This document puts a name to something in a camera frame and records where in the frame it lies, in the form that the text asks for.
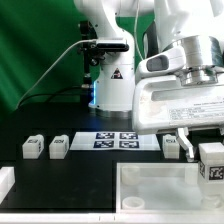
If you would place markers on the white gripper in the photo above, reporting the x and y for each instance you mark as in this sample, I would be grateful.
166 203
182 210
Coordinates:
162 104

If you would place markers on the white square table top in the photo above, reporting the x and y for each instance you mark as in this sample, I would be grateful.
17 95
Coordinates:
162 187

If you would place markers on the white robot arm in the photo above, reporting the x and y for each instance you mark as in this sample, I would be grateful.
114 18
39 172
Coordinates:
195 25

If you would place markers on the white sheet with markers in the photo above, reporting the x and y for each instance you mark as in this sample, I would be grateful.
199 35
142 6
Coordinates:
114 141

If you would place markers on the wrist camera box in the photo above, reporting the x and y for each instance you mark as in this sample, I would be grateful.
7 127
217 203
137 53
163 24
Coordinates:
161 64

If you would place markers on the black camera on stand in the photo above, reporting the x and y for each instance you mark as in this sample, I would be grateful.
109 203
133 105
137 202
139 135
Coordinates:
90 46

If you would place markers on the white left obstacle bracket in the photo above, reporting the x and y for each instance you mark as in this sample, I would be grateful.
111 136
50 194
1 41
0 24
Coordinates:
7 180

